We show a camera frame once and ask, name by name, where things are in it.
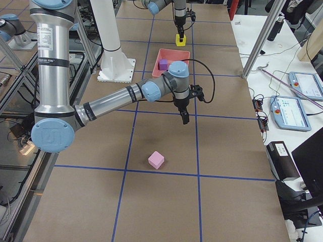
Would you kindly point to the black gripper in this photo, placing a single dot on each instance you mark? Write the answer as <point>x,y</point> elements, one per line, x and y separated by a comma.
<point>181,103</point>
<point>179,22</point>

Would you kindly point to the yellow foam block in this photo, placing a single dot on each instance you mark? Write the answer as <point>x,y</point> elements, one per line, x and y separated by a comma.
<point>180,41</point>

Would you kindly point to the purple foam block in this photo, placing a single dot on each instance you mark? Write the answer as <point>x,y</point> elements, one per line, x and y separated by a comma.
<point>162,64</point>

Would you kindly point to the pink foam block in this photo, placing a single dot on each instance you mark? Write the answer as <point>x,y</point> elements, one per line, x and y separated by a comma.
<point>156,160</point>

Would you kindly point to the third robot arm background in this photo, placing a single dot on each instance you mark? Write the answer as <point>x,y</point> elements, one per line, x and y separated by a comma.
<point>15,34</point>

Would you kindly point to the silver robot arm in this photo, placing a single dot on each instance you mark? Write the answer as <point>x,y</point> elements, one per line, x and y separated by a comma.
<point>56,120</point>
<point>155,6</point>

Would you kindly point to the pink plastic bin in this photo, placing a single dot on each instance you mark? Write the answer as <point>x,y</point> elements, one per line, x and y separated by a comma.
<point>171,55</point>

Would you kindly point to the black water bottle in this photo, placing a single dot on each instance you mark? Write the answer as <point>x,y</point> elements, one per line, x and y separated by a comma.
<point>276,28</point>

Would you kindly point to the near teach pendant tablet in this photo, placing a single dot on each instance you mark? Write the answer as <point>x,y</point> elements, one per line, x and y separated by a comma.
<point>289,113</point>

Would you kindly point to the teach pendant tablet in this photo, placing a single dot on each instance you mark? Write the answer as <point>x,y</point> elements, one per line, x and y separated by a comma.
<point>308,84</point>
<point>289,113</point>

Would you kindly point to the black box with white label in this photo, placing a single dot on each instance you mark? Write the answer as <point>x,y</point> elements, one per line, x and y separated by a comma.
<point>281,161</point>

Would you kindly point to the black office chair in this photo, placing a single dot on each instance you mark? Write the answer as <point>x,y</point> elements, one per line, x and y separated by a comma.
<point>295,10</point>

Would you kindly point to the far teach pendant tablet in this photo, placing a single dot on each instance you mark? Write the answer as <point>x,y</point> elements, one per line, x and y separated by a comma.
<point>308,84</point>

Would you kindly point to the black monitor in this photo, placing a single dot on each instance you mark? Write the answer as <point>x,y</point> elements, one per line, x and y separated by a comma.
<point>308,159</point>

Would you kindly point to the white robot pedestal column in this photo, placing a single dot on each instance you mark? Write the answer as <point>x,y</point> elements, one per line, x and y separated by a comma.
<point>115,66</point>

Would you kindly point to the aluminium profile post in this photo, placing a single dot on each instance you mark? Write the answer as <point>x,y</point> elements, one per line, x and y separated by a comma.
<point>264,33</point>

